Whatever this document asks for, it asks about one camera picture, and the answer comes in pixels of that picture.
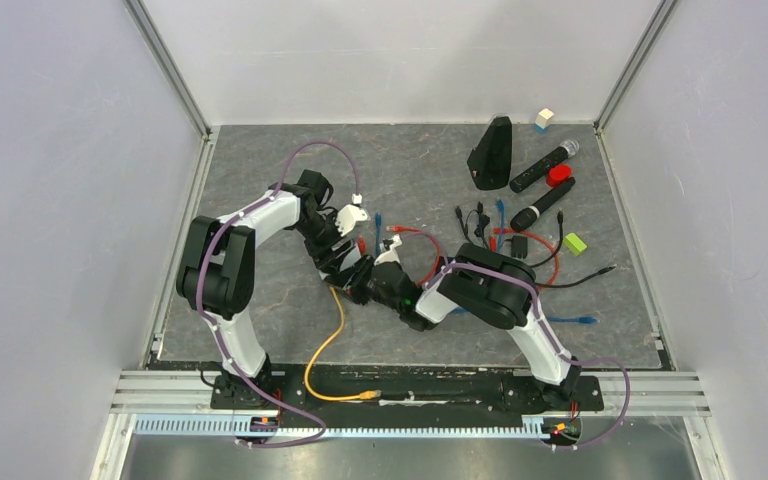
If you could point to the green block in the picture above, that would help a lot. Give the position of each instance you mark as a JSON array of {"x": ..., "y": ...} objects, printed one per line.
[{"x": 575, "y": 244}]

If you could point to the red round cap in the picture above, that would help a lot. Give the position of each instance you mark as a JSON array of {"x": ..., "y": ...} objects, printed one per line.
[{"x": 558, "y": 174}]

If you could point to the white blue block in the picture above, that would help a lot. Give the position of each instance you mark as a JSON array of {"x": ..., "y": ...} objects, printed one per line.
[{"x": 543, "y": 119}]

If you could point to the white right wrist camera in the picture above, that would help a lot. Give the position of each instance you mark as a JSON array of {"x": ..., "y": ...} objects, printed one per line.
[{"x": 389, "y": 250}]

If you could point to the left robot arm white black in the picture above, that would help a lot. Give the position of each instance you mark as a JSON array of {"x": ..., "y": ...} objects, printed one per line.
[{"x": 216, "y": 274}]

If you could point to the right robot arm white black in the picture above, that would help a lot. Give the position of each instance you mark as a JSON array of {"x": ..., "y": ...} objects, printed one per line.
[{"x": 496, "y": 289}]

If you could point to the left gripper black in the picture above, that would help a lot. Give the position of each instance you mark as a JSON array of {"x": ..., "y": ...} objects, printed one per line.
[{"x": 326, "y": 260}]

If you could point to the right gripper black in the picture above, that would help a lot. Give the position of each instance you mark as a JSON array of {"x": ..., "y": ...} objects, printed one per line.
[{"x": 356, "y": 284}]

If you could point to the black microphone silver head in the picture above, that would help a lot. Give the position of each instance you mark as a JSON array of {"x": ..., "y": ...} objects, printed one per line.
[{"x": 567, "y": 149}]

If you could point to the aluminium frame rail front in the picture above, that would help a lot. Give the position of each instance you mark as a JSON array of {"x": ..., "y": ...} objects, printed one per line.
[{"x": 163, "y": 403}]

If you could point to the black microphone lower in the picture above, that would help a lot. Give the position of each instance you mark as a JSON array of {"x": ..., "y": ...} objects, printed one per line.
[{"x": 526, "y": 217}]

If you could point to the black power adapter plug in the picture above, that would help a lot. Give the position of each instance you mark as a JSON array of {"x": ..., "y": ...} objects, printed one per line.
[{"x": 519, "y": 247}]

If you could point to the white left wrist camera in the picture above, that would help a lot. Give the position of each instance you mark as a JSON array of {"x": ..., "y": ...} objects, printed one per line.
[{"x": 351, "y": 215}]

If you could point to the black wedge shaped stand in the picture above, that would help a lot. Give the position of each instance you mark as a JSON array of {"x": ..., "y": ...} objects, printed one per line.
[{"x": 489, "y": 162}]

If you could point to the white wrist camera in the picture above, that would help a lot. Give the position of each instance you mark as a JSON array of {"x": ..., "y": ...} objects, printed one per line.
[
  {"x": 351, "y": 215},
  {"x": 389, "y": 250}
]

